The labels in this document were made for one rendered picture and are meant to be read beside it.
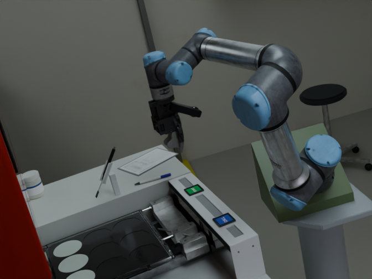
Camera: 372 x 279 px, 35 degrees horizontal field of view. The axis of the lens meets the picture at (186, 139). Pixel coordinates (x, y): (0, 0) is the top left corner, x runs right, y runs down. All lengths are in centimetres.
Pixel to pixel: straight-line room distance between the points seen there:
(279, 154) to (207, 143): 300
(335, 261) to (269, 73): 89
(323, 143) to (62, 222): 95
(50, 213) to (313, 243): 95
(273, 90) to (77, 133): 310
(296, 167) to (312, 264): 55
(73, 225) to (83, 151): 243
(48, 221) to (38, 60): 235
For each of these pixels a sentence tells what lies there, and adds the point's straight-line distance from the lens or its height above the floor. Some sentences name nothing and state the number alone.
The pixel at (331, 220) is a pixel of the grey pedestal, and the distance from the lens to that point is 203.
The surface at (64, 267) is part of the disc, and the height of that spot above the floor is 90.
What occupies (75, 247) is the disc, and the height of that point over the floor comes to 90.
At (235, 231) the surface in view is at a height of 96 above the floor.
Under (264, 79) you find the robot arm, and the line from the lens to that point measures 154.
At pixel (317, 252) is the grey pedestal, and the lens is 218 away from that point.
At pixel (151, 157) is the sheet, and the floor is 97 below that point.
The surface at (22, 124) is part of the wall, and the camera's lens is 449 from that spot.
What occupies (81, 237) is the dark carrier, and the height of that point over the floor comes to 90.
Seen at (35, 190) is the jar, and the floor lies 100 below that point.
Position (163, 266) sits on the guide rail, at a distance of 192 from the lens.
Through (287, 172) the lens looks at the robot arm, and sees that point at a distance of 177.
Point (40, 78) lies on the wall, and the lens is 439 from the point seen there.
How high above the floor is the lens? 189
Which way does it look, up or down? 22 degrees down
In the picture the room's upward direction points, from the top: 13 degrees counter-clockwise
